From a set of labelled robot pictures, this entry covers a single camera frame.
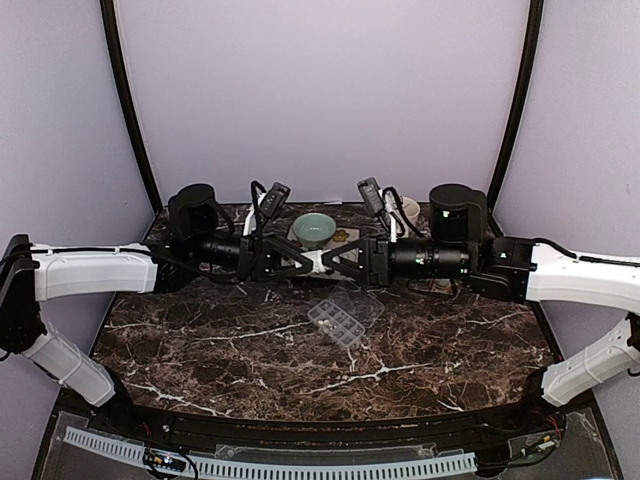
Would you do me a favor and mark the black frame post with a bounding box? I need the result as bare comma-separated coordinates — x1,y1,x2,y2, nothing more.
487,0,544,212
99,0,163,214

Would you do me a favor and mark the right black frame post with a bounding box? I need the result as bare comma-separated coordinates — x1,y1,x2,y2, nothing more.
487,0,544,212

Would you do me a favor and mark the left black frame post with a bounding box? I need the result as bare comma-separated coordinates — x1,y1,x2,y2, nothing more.
99,0,163,214

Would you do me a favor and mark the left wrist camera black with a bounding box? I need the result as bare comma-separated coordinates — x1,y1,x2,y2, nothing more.
260,182,291,218

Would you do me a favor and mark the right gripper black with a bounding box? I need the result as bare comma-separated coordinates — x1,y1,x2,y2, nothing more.
319,234,467,291

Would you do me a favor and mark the black front table rail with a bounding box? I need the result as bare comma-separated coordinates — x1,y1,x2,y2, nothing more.
84,394,571,454

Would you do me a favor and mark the beige ceramic mug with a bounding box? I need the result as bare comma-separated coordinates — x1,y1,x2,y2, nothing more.
401,197,421,225

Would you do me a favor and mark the square floral ceramic plate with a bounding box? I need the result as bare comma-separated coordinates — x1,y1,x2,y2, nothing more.
287,227,360,251

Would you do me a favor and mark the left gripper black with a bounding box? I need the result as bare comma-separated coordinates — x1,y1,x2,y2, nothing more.
191,230,320,285

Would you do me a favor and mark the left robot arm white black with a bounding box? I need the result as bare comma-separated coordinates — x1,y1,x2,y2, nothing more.
1,183,314,436

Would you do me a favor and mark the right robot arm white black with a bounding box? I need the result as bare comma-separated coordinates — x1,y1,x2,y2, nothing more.
321,184,639,434

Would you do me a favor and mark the clear plastic pill organizer box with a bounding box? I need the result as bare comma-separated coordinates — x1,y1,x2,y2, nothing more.
307,280,385,349

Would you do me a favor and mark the orange pill bottle grey cap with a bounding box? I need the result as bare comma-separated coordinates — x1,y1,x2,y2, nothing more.
433,279,451,291

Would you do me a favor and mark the green ceramic bowl on plate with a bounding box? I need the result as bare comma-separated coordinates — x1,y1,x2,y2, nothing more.
292,212,337,249

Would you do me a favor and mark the small white pill bottle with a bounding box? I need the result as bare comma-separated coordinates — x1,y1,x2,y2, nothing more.
303,250,328,274

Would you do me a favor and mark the white slotted cable duct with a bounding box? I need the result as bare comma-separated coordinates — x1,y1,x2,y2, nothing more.
63,427,478,479

